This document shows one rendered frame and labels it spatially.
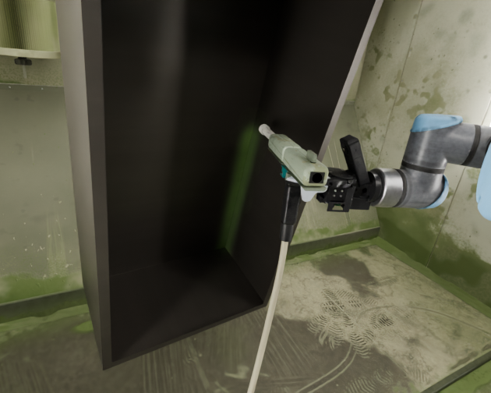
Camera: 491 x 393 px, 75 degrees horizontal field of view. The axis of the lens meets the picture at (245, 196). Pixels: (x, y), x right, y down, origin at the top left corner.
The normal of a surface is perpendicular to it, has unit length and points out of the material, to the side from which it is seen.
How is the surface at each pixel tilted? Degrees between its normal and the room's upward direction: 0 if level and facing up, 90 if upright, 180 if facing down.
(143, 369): 0
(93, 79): 102
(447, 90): 90
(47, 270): 57
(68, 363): 0
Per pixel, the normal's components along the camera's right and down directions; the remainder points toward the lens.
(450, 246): -0.89, 0.10
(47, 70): 0.45, 0.39
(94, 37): 0.51, 0.56
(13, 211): 0.44, -0.17
